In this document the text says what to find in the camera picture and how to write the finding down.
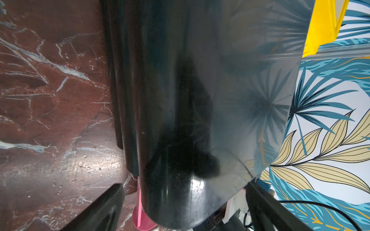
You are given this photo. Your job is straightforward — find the yellow black toolbox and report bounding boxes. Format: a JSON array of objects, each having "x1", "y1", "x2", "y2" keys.
[{"x1": 303, "y1": 0, "x2": 349, "y2": 58}]

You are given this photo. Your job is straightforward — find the aluminium right corner post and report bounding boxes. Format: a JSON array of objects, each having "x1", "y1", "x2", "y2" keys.
[{"x1": 302, "y1": 43, "x2": 370, "y2": 61}]

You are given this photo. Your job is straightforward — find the black drawer cabinet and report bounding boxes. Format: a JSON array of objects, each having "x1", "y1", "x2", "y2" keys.
[{"x1": 101, "y1": 1, "x2": 315, "y2": 230}]

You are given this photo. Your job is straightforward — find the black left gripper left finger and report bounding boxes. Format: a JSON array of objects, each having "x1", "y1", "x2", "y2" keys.
[{"x1": 62, "y1": 183, "x2": 124, "y2": 231}]

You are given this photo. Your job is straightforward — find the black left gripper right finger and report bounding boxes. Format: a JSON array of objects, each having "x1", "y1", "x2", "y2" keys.
[{"x1": 245, "y1": 182, "x2": 311, "y2": 231}]

